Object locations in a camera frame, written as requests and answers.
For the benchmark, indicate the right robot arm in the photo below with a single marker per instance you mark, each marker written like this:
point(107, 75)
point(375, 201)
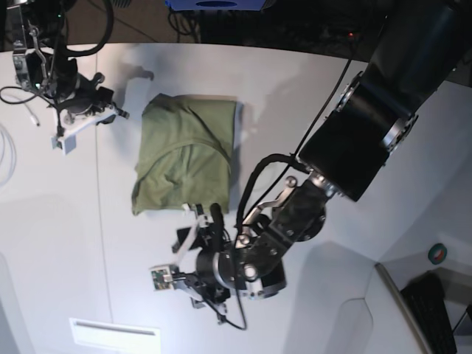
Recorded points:
point(47, 68)

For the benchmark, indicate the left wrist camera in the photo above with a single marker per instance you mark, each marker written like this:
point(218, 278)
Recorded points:
point(162, 277)

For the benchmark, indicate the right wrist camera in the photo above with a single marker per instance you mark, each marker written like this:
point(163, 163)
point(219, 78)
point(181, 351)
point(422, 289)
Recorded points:
point(65, 143)

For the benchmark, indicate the white table slot plate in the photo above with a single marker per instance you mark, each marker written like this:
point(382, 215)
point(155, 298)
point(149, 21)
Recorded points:
point(116, 337)

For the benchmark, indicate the green tape roll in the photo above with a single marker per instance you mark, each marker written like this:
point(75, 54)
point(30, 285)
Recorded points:
point(437, 254)

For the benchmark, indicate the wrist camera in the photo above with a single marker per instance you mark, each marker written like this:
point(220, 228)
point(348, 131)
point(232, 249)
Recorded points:
point(162, 277)
point(65, 143)

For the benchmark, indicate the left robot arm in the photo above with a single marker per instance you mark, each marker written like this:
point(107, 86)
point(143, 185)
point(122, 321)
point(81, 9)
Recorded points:
point(419, 46)

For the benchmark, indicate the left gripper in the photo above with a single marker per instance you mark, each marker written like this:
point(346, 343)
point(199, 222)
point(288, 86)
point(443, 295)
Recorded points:
point(213, 280)

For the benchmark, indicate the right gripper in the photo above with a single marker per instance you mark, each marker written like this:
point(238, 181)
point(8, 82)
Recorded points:
point(79, 102)

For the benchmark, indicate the green t-shirt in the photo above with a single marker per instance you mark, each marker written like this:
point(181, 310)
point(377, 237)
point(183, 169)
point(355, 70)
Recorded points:
point(185, 153)

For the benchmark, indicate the black keyboard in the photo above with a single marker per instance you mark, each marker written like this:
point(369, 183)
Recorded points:
point(425, 298)

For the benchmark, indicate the grey laptop edge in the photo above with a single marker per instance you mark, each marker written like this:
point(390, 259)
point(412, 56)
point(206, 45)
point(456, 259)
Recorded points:
point(404, 309)

